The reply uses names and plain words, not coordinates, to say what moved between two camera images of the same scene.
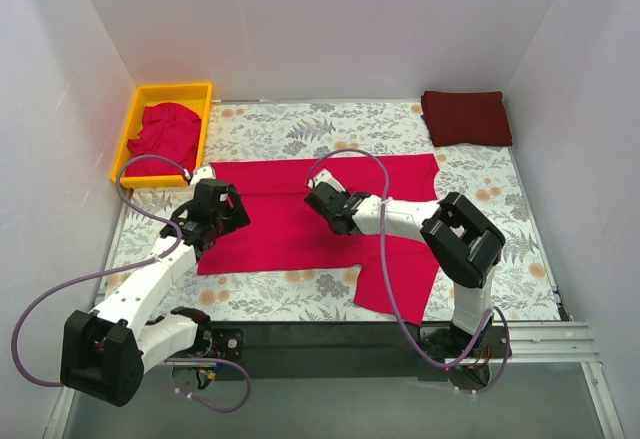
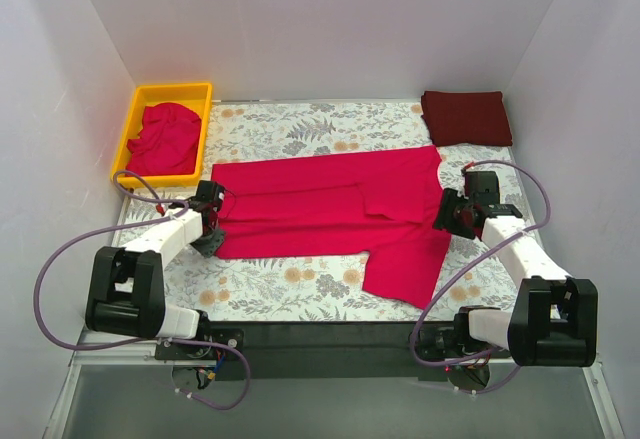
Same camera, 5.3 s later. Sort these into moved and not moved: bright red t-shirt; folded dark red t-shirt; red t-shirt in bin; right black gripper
Moved: right black gripper; bright red t-shirt
Not moved: folded dark red t-shirt; red t-shirt in bin
